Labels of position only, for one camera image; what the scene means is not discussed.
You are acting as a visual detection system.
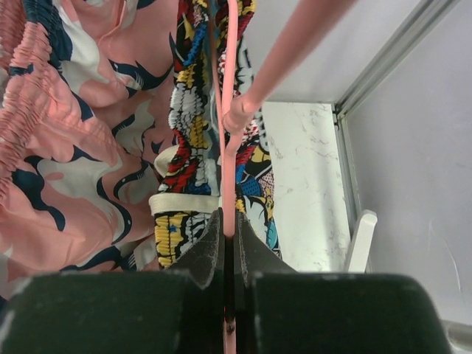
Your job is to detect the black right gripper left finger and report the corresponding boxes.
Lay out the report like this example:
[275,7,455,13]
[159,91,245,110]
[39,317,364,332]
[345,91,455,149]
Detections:
[1,212,223,353]

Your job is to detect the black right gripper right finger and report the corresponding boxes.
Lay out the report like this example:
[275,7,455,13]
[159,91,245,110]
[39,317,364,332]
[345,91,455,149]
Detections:
[235,213,451,353]

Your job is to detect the comic print shorts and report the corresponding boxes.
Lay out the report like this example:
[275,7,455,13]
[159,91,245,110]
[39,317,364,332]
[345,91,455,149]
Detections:
[148,0,282,269]

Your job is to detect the pink shark print shorts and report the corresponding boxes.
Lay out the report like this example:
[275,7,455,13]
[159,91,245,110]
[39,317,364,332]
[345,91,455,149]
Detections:
[1,1,178,301]

